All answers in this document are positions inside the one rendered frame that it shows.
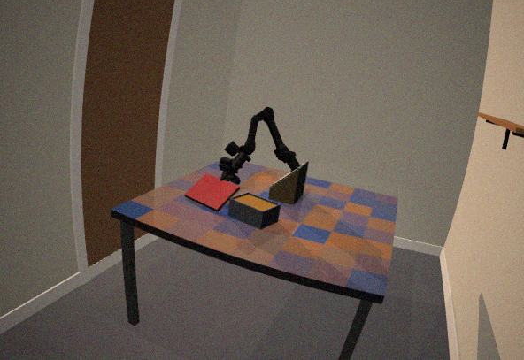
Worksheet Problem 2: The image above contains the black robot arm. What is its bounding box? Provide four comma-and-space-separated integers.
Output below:
224, 107, 301, 171

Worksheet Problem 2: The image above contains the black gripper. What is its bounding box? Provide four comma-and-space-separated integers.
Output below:
220, 157, 243, 185

